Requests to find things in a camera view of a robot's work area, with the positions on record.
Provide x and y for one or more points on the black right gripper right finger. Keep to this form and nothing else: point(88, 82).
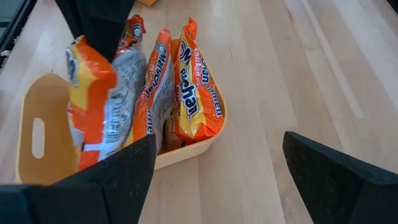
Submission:
point(335, 199)

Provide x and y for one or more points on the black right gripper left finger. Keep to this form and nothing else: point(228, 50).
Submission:
point(109, 196)

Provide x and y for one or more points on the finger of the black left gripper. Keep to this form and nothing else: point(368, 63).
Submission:
point(99, 21)

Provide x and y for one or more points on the orange chicken ramen noodle pack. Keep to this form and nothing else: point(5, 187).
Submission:
point(93, 109)
point(196, 93)
point(155, 87)

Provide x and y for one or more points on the yellow plastic bin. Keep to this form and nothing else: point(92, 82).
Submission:
point(56, 102)

